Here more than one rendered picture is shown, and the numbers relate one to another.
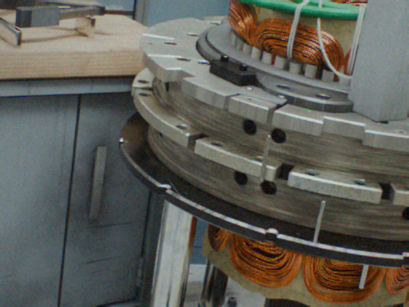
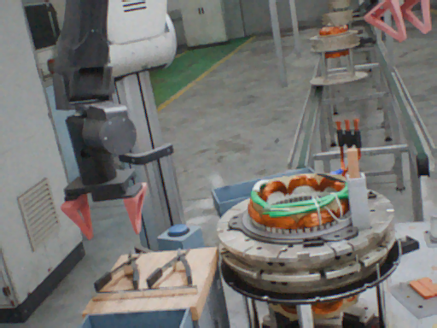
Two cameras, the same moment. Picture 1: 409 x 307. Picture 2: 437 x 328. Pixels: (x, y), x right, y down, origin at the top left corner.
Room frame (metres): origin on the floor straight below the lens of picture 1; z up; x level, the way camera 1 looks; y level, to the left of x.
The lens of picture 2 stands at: (0.02, 0.63, 1.51)
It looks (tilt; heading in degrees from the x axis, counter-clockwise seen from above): 17 degrees down; 319
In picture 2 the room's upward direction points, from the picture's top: 10 degrees counter-clockwise
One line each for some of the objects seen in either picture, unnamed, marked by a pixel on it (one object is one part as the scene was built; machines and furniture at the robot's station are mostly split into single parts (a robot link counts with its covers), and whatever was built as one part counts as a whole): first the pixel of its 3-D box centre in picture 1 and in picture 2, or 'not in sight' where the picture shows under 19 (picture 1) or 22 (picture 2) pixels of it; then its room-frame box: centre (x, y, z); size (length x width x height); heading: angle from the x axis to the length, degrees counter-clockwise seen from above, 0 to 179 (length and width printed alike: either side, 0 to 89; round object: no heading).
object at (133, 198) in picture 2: not in sight; (124, 207); (0.77, 0.19, 1.21); 0.07 x 0.07 x 0.09; 37
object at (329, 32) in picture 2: not in sight; (334, 41); (2.30, -2.60, 1.05); 0.22 x 0.22 x 0.20
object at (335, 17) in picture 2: not in sight; (339, 27); (3.41, -4.28, 0.94); 0.39 x 0.39 x 0.30
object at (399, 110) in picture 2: not in sight; (353, 63); (3.93, -5.27, 0.40); 9.75 x 0.62 x 0.79; 124
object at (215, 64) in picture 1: (232, 69); (312, 241); (0.55, -0.01, 1.10); 0.03 x 0.01 x 0.01; 40
